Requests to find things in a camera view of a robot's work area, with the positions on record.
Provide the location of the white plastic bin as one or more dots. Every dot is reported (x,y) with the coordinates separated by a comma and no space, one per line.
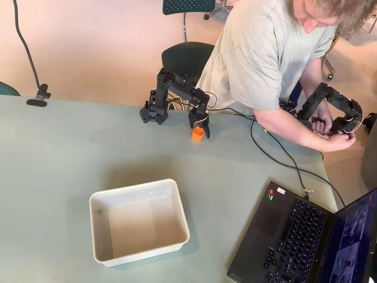
(138,224)

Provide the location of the person's right forearm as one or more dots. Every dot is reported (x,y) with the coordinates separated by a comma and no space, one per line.
(288,132)

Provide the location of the orange cube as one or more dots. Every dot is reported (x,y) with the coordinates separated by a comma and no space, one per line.
(198,135)

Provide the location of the dark green perforated chair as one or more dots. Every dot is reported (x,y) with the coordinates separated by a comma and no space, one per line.
(9,90)
(185,59)
(188,6)

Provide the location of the person in grey t-shirt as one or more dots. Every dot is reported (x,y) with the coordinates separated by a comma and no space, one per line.
(259,44)

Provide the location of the person's left forearm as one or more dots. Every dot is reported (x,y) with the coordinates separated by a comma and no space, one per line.
(313,88)

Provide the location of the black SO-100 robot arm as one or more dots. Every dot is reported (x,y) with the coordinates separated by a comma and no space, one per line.
(162,100)

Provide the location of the person's left hand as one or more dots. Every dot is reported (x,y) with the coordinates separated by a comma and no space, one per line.
(322,125)

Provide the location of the chrome caster leg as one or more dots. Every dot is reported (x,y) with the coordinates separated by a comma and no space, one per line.
(328,69)

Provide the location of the person's right hand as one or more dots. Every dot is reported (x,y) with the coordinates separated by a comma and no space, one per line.
(338,144)

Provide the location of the black laptop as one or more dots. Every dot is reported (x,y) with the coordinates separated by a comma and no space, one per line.
(288,236)

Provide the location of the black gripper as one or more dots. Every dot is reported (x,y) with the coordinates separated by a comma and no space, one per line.
(197,118)

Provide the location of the black leader arm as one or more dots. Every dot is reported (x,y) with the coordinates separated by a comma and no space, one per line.
(332,98)

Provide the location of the black gooseneck clamp holder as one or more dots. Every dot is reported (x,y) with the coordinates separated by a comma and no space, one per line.
(37,98)

